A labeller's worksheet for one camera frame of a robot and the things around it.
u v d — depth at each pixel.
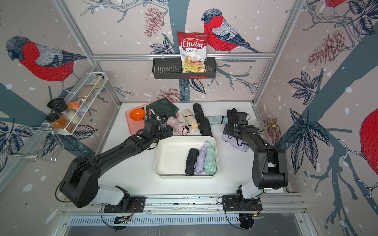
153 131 0.68
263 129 0.92
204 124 1.04
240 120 0.73
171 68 1.07
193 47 0.82
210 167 0.79
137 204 0.73
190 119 1.06
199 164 0.83
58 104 0.62
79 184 0.42
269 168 0.45
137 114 1.10
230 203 0.73
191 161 0.85
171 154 0.91
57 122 0.60
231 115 1.07
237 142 0.79
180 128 0.98
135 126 1.06
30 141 0.57
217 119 1.07
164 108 1.18
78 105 0.70
